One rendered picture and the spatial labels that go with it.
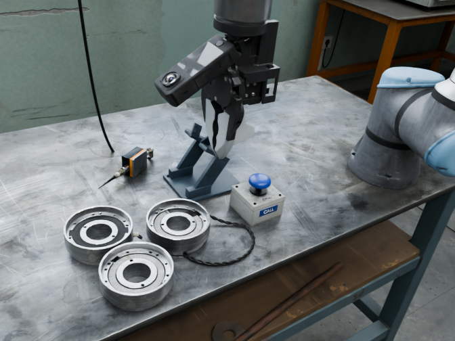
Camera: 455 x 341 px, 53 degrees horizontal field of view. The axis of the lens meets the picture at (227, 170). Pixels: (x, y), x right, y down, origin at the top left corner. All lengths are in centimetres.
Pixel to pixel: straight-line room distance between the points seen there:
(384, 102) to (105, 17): 164
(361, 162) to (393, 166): 7
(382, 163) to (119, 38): 168
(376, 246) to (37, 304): 84
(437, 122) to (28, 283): 69
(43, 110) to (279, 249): 180
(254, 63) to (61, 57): 174
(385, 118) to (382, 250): 41
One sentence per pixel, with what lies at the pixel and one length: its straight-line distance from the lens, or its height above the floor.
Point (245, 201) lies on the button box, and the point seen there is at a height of 84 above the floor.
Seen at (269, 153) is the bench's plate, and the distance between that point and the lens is 103.
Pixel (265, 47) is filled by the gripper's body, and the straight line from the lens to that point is 65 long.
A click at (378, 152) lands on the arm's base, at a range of 98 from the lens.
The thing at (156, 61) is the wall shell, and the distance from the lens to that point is 251.
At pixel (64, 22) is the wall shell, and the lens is 228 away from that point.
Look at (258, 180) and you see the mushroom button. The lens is 80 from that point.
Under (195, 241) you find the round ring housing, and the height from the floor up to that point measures 83.
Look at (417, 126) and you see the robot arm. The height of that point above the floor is 97.
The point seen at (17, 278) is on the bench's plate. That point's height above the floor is 80.
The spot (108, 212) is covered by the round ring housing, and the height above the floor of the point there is 83.
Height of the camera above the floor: 132
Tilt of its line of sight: 33 degrees down
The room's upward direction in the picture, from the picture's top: 6 degrees clockwise
